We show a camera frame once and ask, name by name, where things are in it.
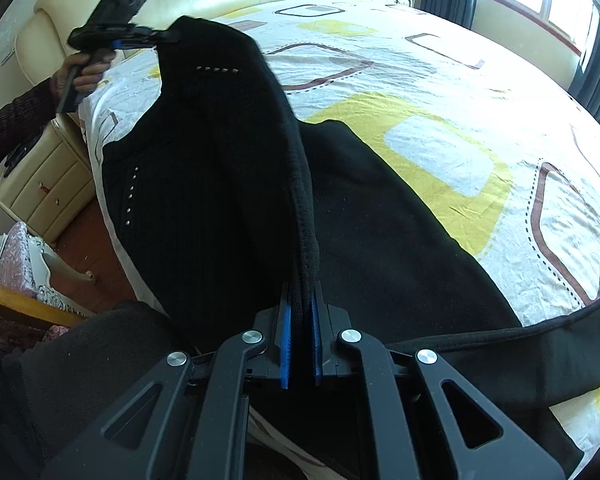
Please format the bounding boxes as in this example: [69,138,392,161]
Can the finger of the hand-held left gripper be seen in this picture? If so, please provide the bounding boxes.
[128,24,182,44]
[111,36,156,52]

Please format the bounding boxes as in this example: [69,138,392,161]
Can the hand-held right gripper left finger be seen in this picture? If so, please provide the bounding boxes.
[40,281,294,480]

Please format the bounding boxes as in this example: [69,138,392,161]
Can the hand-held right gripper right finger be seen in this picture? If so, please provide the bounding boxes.
[310,280,566,480]

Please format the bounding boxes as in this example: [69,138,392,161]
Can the black pants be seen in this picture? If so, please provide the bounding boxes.
[101,15,600,480]

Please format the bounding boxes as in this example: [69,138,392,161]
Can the person's left forearm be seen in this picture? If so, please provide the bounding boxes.
[0,77,63,183]

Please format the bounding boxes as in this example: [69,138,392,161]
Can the person's left hand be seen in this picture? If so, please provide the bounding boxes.
[50,52,114,96]

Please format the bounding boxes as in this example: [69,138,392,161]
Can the black remote control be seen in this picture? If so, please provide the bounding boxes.
[2,130,46,178]

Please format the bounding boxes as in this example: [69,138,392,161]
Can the cream nightstand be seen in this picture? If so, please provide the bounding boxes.
[0,115,98,247]

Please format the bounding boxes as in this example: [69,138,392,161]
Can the person's dark trouser leg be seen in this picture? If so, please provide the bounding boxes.
[0,300,201,480]

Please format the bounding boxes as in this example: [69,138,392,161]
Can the ornate pink cushioned stool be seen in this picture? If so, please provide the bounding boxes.
[0,221,97,312]

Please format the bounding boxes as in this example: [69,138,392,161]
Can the patterned bed sheet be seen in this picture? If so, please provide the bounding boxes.
[77,0,600,480]

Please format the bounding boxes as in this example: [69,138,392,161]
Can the wooden chair frame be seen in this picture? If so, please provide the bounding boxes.
[0,280,87,330]

